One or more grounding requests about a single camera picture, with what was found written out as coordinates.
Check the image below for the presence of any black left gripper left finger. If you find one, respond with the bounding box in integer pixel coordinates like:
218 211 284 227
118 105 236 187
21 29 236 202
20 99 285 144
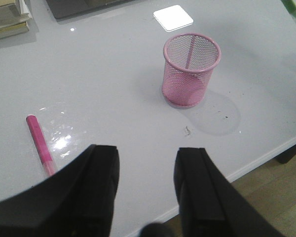
0 145 119 237

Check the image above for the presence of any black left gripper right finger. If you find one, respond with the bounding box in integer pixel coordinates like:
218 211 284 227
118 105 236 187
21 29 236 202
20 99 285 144
174 148 282 237

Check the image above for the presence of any pink highlighter pen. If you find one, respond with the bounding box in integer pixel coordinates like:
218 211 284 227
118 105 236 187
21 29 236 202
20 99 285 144
26 115 57 177

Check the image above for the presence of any green highlighter pen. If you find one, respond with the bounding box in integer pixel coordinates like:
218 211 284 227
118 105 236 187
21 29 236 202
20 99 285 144
281 0 296 22

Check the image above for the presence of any pink mesh pen holder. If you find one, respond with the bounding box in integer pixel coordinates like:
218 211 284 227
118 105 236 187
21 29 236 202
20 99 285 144
162 33 221 108

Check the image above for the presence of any bottom pale book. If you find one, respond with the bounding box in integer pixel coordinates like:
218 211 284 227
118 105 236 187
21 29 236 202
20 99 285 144
0 22 29 39

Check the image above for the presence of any grey laptop computer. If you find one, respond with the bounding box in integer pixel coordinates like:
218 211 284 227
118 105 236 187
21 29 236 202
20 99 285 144
46 0 137 20

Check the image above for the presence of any middle white book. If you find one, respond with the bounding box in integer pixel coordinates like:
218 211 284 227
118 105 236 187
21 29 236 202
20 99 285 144
0 14 33 29

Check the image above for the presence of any top yellow book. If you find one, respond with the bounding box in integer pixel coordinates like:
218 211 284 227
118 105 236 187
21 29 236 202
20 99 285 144
0 0 32 22

